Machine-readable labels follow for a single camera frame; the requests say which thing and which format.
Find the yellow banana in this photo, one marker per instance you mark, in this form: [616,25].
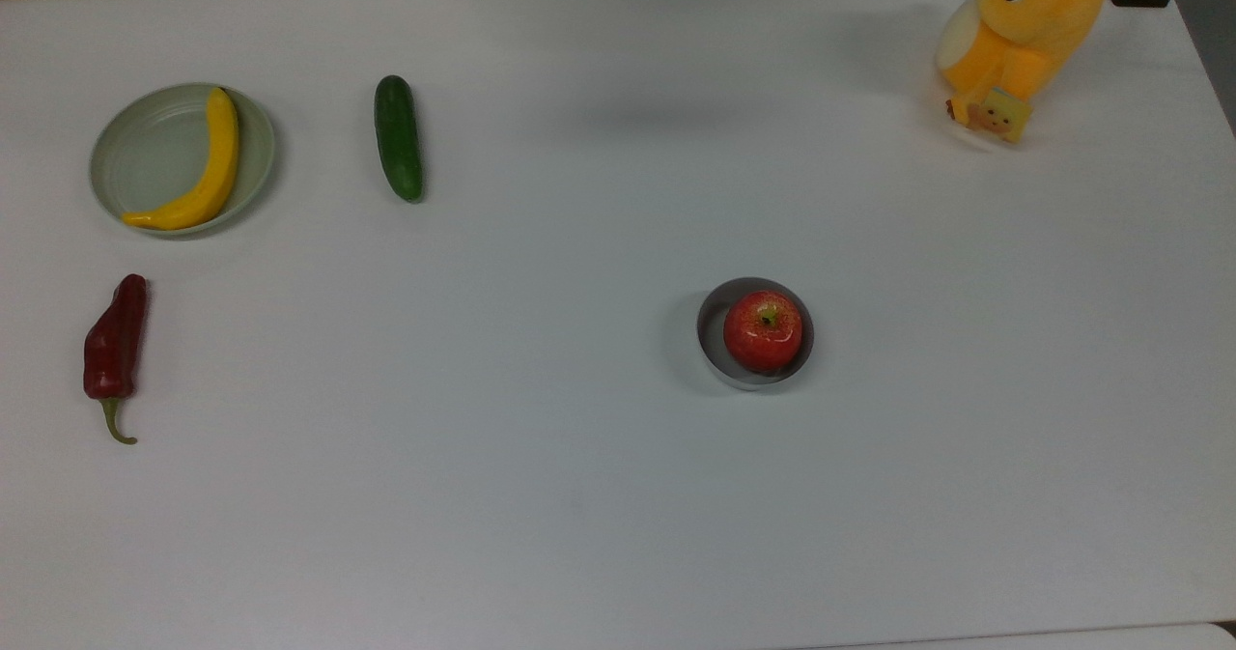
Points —
[214,169]

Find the yellow paper toy tag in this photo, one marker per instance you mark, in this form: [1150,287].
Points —
[995,115]

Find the dark green cucumber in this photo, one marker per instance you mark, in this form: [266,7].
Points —
[398,138]

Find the pale green round plate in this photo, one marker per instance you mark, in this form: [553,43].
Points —
[154,157]

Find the small grey metal bowl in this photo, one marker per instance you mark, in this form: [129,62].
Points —
[715,326]

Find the orange plush duck toy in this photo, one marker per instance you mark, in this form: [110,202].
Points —
[1028,32]

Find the red apple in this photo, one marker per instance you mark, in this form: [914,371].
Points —
[763,331]

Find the dark red chili pepper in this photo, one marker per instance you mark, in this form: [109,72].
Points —
[116,341]

